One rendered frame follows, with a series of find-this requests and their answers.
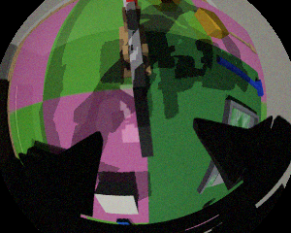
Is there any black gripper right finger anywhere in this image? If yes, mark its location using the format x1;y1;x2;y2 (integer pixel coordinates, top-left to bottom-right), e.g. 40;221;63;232
193;116;273;190

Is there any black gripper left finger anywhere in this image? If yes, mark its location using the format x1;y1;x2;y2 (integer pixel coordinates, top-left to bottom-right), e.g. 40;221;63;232
18;131;103;217

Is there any blue flat bar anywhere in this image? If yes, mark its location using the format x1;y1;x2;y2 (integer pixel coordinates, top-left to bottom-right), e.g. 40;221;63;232
117;218;131;225

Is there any green putting mat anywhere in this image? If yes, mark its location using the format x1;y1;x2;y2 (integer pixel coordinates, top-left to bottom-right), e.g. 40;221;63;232
145;31;262;224

